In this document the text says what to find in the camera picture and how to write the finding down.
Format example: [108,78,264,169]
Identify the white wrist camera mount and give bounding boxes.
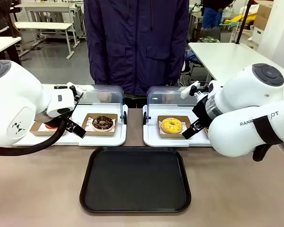
[53,81,85,100]
[180,80,209,100]

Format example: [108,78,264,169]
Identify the red glazed donut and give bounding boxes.
[41,122,59,132]

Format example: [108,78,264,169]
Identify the person in blue trousers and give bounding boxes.
[200,0,235,31]

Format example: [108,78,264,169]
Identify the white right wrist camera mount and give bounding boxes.
[180,80,209,100]

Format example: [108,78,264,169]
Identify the black cable sleeve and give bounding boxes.
[0,115,72,157]

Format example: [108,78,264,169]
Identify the white workshop table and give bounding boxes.
[187,42,284,84]
[13,21,80,60]
[15,1,86,23]
[0,36,22,66]

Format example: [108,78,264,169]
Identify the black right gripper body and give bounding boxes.
[191,95,214,125]

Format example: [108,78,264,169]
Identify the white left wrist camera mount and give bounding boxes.
[53,81,85,100]

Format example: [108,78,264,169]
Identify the black pole stand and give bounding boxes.
[235,0,253,45]

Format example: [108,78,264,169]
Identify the black arm strap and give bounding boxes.
[251,115,284,162]

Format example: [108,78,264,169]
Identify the brown cardboard box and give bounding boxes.
[252,4,273,31]

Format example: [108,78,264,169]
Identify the colourful patterned chair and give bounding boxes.
[196,35,221,44]

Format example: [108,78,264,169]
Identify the clear display case lid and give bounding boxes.
[147,85,202,120]
[70,84,125,120]

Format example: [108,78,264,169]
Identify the white storage box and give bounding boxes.
[247,25,266,50]

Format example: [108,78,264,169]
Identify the person in navy jacket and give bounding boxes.
[83,0,190,97]

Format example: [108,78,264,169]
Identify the chocolate sprinkled donut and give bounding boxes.
[91,115,115,132]

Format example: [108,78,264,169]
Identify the yellow sprinkled donut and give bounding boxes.
[161,117,183,134]

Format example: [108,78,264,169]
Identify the yellow bag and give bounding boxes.
[231,12,259,26]

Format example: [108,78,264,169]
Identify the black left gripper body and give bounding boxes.
[35,110,72,126]

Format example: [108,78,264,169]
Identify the person in dark clothes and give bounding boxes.
[0,0,21,39]

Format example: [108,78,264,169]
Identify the brown cardboard donut tray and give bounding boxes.
[81,113,119,137]
[157,115,193,139]
[29,121,67,137]

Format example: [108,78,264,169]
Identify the white display case base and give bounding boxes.
[142,105,213,148]
[13,104,129,147]

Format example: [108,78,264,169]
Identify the black plastic serving tray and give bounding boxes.
[79,146,192,215]

